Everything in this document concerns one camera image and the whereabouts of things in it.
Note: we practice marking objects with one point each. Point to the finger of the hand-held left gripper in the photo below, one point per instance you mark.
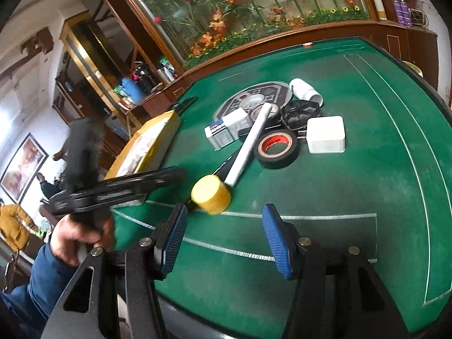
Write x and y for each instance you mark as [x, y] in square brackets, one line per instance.
[148, 182]

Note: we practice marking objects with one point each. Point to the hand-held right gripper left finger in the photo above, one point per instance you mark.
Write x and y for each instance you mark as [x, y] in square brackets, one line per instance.
[173, 240]

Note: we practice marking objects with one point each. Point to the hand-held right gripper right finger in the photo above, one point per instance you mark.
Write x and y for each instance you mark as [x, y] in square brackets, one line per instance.
[279, 243]

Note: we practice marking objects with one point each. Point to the yellow storage box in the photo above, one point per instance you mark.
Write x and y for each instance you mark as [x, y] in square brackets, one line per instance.
[148, 144]

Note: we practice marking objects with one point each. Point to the yellow tape roll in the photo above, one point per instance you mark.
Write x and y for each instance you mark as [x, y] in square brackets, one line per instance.
[210, 194]

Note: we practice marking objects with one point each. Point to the black pen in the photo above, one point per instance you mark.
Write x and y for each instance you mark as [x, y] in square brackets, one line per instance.
[226, 164]
[243, 132]

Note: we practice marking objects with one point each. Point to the black tape roll red core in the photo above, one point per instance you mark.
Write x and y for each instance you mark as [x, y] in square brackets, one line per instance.
[259, 155]

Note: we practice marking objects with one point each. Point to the white card with print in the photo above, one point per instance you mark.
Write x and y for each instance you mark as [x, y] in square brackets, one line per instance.
[229, 127]

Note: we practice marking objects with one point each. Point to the white tube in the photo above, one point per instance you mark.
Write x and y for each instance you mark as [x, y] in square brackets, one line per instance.
[247, 144]

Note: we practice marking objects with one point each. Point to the white square box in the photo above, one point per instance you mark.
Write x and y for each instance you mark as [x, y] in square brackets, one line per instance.
[326, 135]

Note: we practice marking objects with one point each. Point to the black round plastic device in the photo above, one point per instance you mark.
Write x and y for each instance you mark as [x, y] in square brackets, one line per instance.
[300, 113]

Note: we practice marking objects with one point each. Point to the white jar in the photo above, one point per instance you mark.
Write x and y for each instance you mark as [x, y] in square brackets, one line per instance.
[303, 90]

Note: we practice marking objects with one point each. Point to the person's left hand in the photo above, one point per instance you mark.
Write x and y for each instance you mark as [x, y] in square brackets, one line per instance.
[70, 236]

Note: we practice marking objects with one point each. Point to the framed picture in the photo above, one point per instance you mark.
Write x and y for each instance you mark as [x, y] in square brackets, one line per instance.
[21, 166]

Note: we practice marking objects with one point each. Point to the blue kettle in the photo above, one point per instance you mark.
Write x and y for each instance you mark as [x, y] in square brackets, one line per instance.
[131, 88]

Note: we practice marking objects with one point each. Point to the black phone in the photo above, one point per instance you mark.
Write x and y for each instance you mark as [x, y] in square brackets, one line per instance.
[184, 104]

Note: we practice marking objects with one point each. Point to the wooden glass cabinet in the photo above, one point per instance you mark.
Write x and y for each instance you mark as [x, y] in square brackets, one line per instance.
[88, 60]

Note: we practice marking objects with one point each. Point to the black thermos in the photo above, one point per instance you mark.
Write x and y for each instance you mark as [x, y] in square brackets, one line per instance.
[143, 76]

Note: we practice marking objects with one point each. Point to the steel cup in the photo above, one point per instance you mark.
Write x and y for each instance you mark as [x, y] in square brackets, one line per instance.
[163, 75]

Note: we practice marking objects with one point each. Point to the round table centre control panel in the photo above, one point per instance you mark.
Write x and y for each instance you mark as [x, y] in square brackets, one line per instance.
[247, 97]

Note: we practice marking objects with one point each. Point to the artificial flower display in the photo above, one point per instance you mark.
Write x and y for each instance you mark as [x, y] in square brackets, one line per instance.
[247, 14]

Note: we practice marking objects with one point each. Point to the small red white item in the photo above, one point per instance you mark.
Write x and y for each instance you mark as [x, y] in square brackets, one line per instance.
[308, 45]

